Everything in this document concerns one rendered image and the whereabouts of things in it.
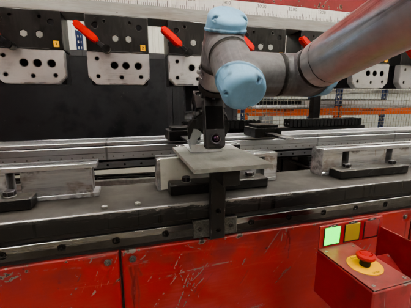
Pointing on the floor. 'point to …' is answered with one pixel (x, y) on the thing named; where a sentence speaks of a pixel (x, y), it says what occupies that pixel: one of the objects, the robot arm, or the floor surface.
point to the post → (314, 107)
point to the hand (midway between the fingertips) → (203, 148)
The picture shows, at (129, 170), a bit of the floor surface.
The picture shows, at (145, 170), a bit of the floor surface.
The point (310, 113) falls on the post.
